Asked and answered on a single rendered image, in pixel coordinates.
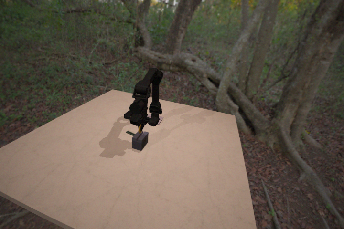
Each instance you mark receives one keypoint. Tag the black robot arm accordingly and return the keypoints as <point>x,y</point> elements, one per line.
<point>143,88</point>

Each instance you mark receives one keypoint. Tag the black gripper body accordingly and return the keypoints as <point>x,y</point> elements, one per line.
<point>151,121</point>

